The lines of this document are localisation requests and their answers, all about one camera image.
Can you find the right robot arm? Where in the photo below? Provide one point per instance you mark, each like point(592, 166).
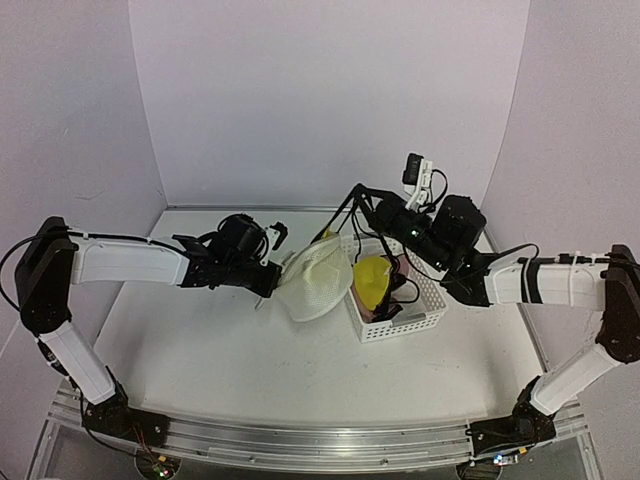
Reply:
point(606, 283)

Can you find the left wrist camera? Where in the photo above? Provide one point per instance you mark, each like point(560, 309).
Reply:
point(276, 235)

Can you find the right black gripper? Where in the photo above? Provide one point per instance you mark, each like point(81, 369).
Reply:
point(385, 217)

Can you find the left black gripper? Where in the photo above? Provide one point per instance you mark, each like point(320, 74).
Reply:
point(265, 289)

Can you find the white mesh laundry bag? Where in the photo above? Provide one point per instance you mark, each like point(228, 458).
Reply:
point(314, 280)

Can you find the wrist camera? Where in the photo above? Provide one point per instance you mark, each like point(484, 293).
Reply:
point(276, 235)
point(417, 181)

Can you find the white perforated plastic basket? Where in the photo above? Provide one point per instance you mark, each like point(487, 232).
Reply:
point(390, 296)

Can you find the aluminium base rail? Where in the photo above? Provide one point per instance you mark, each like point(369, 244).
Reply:
point(77, 441)

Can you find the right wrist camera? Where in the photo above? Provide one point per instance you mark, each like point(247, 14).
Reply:
point(417, 181)

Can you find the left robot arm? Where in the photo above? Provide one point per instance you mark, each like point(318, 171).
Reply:
point(58, 261)

